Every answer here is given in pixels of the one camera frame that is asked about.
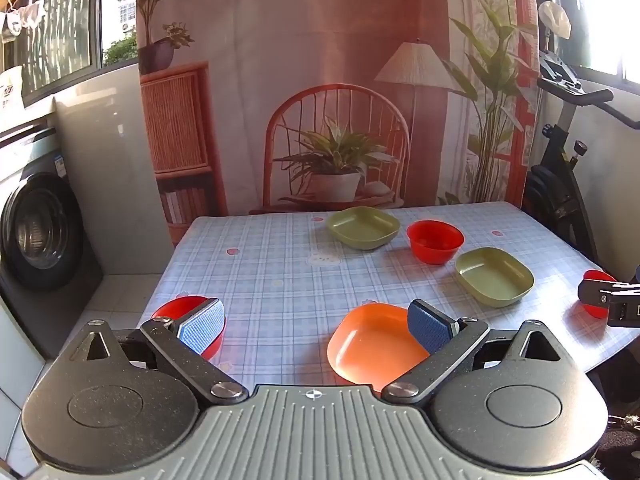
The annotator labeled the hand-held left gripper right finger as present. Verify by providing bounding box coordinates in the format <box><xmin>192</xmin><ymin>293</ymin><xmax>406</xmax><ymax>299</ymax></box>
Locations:
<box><xmin>381</xmin><ymin>300</ymin><xmax>563</xmax><ymax>404</ymax></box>

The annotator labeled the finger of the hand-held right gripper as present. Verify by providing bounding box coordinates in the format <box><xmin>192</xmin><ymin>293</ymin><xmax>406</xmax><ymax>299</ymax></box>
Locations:
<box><xmin>607</xmin><ymin>292</ymin><xmax>640</xmax><ymax>328</ymax></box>
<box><xmin>577</xmin><ymin>280</ymin><xmax>640</xmax><ymax>307</ymax></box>

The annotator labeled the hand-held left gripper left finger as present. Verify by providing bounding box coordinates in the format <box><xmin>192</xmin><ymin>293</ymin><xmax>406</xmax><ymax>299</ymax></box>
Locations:
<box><xmin>75</xmin><ymin>297</ymin><xmax>250</xmax><ymax>407</ymax></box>

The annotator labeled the red plastic bowl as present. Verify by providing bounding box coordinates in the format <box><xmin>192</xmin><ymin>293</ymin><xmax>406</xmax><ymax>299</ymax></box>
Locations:
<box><xmin>150</xmin><ymin>296</ymin><xmax>226</xmax><ymax>361</ymax></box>
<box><xmin>406</xmin><ymin>220</ymin><xmax>465</xmax><ymax>265</ymax></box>
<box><xmin>581</xmin><ymin>269</ymin><xmax>621</xmax><ymax>320</ymax></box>

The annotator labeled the green square plate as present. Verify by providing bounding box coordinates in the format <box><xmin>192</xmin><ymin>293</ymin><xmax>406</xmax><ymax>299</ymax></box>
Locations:
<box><xmin>454</xmin><ymin>246</ymin><xmax>535</xmax><ymax>307</ymax></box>
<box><xmin>326</xmin><ymin>206</ymin><xmax>401</xmax><ymax>251</ymax></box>

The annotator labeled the orange square plate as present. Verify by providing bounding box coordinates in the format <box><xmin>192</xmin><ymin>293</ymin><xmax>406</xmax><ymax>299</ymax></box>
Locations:
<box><xmin>327</xmin><ymin>304</ymin><xmax>433</xmax><ymax>386</ymax></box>

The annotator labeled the blue checked tablecloth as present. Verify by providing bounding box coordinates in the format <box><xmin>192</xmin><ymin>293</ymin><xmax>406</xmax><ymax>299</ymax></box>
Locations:
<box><xmin>142</xmin><ymin>201</ymin><xmax>640</xmax><ymax>401</ymax></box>

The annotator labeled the black exercise bike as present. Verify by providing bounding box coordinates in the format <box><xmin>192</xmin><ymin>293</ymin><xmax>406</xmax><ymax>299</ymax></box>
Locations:
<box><xmin>522</xmin><ymin>52</ymin><xmax>640</xmax><ymax>281</ymax></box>

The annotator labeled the grey washing machine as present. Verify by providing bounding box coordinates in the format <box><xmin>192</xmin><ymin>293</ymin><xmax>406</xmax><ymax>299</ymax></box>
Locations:
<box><xmin>0</xmin><ymin>120</ymin><xmax>106</xmax><ymax>361</ymax></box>

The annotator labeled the white plastic bag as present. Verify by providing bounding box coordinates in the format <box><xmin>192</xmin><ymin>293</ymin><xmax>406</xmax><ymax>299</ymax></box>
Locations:
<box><xmin>537</xmin><ymin>1</ymin><xmax>572</xmax><ymax>40</ymax></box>

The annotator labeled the bright window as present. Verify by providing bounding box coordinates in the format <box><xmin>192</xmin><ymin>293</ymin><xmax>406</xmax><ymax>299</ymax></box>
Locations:
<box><xmin>570</xmin><ymin>0</ymin><xmax>640</xmax><ymax>92</ymax></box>

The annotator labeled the printed room backdrop cloth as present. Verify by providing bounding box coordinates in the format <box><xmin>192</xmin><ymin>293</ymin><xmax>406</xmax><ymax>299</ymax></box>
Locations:
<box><xmin>136</xmin><ymin>0</ymin><xmax>541</xmax><ymax>248</ymax></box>

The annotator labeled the white printed sack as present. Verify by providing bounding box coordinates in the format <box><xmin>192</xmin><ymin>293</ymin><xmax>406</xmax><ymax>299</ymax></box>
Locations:
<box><xmin>0</xmin><ymin>66</ymin><xmax>27</xmax><ymax>110</ymax></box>

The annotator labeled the dark framed window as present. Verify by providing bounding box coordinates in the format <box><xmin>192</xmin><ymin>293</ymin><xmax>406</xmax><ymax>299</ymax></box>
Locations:
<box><xmin>0</xmin><ymin>0</ymin><xmax>139</xmax><ymax>109</ymax></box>

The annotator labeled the hanging white laundry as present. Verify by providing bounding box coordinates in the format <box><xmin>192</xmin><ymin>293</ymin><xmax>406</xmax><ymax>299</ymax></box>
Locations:
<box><xmin>0</xmin><ymin>2</ymin><xmax>43</xmax><ymax>37</ymax></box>

